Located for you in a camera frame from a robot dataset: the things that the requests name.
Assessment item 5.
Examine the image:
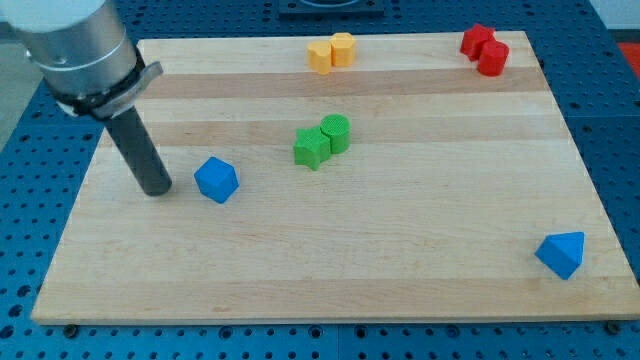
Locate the red star block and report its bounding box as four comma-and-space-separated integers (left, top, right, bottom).
460, 23, 495, 62

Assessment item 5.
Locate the blue triangular prism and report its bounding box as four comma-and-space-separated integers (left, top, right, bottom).
535, 232, 586, 280

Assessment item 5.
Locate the green star block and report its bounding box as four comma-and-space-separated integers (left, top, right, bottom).
293, 126, 331, 171

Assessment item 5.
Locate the red cylinder block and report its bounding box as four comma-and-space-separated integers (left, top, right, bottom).
477, 40, 510, 76

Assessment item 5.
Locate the wooden board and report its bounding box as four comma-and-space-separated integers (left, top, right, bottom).
31, 31, 639, 325

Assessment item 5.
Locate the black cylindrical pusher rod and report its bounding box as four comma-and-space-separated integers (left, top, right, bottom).
104, 107, 172, 196

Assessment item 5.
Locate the yellow heart block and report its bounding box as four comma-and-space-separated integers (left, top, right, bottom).
306, 40, 332, 75

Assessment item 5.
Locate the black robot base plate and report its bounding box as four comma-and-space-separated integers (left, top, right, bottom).
276, 0, 386, 17

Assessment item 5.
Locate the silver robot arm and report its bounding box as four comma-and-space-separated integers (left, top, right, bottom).
1, 0, 172, 196

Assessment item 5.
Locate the green cylinder block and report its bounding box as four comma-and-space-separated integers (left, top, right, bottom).
320, 114, 351, 154

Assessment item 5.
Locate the yellow hexagon block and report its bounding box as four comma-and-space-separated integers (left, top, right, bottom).
330, 32, 357, 67

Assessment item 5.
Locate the blue cube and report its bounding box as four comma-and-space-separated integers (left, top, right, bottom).
194, 157, 239, 204

